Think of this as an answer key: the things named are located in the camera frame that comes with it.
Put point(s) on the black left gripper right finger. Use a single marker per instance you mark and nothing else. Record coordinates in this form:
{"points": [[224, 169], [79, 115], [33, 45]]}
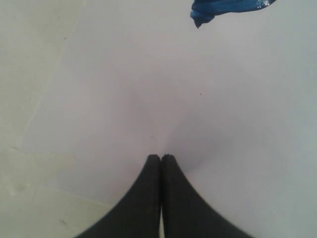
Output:
{"points": [[185, 214]]}

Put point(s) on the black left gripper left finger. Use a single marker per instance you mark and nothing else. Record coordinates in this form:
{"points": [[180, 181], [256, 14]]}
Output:
{"points": [[137, 214]]}

